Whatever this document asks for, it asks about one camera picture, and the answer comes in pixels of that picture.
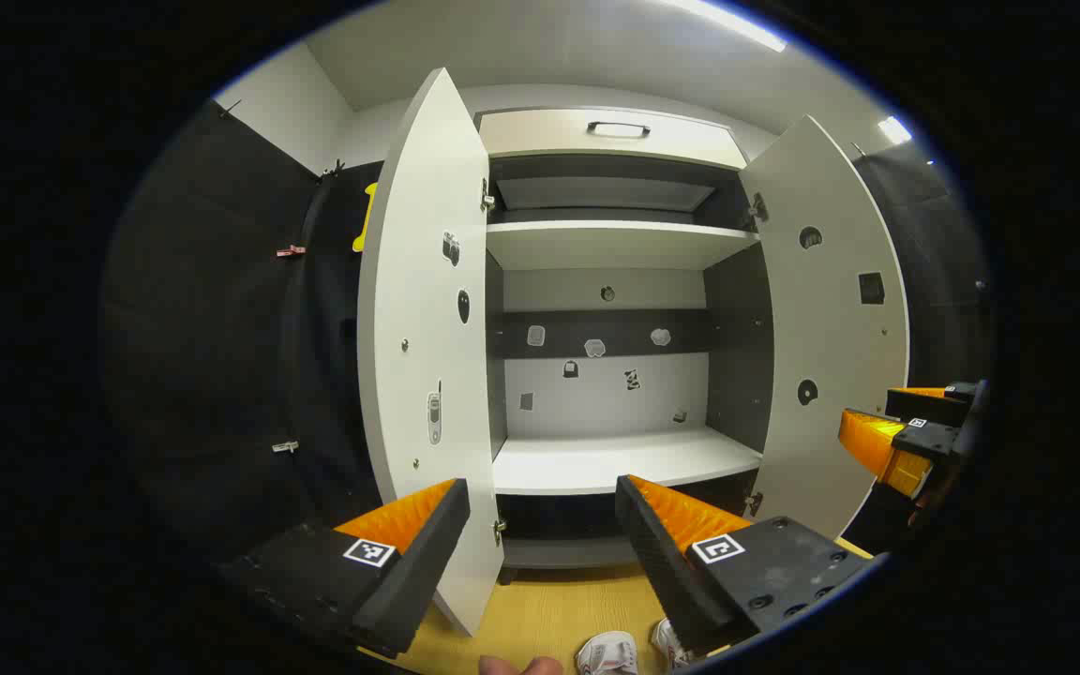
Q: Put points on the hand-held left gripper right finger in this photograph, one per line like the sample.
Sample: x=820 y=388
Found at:
x=667 y=581

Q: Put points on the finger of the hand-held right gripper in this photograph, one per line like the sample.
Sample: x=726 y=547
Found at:
x=924 y=408
x=924 y=439

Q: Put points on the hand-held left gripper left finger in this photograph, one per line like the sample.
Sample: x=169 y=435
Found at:
x=413 y=581

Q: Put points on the white shoe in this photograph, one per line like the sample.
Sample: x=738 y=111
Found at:
x=607 y=654
x=667 y=642

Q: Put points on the white shoe cabinet door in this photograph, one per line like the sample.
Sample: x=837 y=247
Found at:
x=427 y=309
x=831 y=337

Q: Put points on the white cabinet drawer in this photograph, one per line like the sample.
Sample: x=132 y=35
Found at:
x=540 y=133

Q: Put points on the small ceiling light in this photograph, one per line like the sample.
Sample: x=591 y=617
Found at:
x=894 y=129

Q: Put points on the black backdrop cloth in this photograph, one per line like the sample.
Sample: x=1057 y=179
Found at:
x=212 y=356

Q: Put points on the red cloth clip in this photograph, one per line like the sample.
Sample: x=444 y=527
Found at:
x=290 y=250

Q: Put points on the black cloth clip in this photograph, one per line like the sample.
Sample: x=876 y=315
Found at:
x=334 y=169

